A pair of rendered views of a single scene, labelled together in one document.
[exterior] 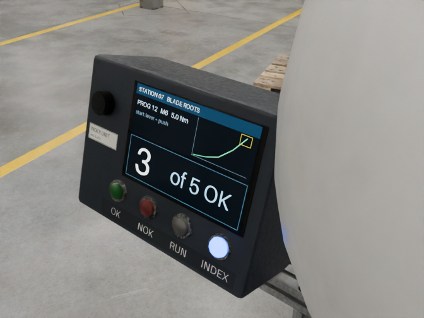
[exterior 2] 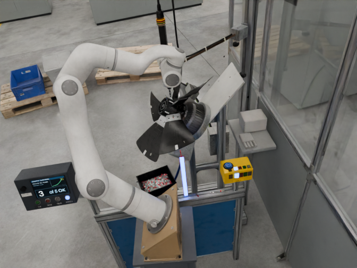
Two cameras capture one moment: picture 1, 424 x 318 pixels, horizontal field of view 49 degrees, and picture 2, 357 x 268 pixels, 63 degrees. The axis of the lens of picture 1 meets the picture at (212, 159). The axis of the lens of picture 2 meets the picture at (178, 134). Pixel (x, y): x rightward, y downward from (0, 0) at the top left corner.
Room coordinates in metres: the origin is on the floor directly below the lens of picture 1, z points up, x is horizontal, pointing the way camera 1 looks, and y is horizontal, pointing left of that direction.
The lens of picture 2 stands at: (-0.77, 0.18, 2.27)
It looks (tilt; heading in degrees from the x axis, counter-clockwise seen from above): 40 degrees down; 319
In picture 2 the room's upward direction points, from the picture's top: 7 degrees counter-clockwise
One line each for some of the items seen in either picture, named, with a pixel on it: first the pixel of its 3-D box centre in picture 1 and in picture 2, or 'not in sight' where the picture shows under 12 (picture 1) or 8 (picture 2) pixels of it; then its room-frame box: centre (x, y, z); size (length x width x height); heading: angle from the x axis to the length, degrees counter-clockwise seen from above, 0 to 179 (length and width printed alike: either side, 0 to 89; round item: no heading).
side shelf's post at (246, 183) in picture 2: not in sight; (247, 173); (0.08, -1.26, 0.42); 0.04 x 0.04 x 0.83; 52
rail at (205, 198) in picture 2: not in sight; (170, 203); (0.10, -0.45, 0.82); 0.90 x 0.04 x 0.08; 52
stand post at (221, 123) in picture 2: not in sight; (220, 162); (0.23, -1.10, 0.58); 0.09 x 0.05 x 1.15; 142
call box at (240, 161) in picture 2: not in sight; (236, 170); (-0.14, -0.77, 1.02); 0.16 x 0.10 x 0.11; 52
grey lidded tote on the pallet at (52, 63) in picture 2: not in sight; (60, 69); (3.43, -1.31, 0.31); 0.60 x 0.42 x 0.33; 159
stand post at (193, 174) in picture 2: not in sight; (193, 177); (0.37, -0.92, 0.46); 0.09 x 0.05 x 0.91; 142
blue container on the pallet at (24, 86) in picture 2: not in sight; (27, 82); (3.61, -0.84, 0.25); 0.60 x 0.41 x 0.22; 159
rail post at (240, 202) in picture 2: not in sight; (237, 230); (-0.16, -0.79, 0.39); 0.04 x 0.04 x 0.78; 52
